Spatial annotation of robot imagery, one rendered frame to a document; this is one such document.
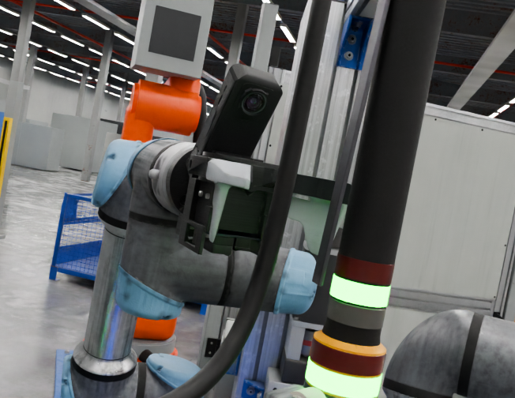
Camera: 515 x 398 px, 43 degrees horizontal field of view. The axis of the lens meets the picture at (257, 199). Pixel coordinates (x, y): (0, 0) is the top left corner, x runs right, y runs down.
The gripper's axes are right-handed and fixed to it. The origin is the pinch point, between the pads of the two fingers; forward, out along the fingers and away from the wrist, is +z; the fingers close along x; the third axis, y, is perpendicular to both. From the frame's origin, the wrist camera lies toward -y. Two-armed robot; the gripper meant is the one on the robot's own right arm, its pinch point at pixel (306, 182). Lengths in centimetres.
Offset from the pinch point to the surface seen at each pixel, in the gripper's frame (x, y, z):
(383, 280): -0.6, 4.5, 9.5
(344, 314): 1.1, 6.8, 8.8
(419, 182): -133, -5, -151
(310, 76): 7.8, -5.1, 12.1
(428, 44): -0.5, -8.9, 9.5
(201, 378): 11.1, 9.0, 13.4
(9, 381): -36, 166, -392
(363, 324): 0.2, 7.1, 9.5
